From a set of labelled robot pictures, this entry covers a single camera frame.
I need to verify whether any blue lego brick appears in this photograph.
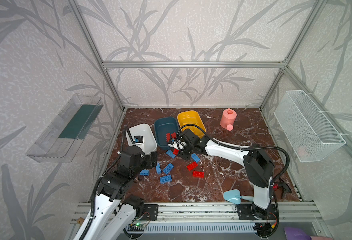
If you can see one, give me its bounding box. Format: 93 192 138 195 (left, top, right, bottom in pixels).
156 163 162 175
166 150 176 159
140 170 150 176
191 154 201 163
160 175 172 184

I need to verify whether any red lego brick bottom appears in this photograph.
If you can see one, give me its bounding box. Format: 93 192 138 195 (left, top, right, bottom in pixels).
193 171 204 179

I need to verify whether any blue lego brick diagonal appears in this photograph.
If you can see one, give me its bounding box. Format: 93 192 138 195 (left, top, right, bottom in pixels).
163 163 174 175

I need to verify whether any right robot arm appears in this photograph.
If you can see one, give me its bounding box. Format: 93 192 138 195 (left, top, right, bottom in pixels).
173 124 291 220

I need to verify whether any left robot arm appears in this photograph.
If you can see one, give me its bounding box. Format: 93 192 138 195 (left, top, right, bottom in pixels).
75 124 157 240

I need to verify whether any white plastic bin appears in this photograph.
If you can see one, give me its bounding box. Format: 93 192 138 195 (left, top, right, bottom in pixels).
126 124 157 155

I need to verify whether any yellow plastic bin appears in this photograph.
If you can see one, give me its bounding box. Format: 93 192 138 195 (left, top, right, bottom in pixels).
177 110 206 138

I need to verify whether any teal plastic bin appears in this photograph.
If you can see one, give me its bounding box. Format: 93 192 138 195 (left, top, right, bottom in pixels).
154 117 179 151

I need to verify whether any blue lego brick bottom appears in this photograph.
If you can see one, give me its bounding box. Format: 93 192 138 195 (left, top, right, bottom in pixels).
160 175 172 184

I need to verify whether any pink toy watering can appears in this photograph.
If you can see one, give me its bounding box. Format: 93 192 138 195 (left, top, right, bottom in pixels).
220 108 237 131

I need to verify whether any light blue toy shovel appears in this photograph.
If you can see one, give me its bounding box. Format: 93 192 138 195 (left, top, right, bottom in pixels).
223 189 254 205

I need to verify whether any purple toy object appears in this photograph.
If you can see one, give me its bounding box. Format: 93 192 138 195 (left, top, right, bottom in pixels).
284 227 312 240

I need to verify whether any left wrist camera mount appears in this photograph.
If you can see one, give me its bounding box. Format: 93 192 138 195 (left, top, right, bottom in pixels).
133 135 144 146

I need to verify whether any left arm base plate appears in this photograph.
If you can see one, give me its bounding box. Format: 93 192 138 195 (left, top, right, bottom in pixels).
135 204 159 221

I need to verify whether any clear acrylic wall shelf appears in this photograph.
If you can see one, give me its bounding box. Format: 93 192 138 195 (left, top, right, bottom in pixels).
26 94 104 163

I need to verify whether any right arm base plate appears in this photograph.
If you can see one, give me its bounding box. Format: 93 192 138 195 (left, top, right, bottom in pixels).
235 203 278 221

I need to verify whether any aluminium front rail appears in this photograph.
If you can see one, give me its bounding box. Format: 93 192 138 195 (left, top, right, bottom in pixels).
70 201 322 224

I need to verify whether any white wire basket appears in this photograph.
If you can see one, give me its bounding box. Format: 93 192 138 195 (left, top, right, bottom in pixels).
274 90 346 163

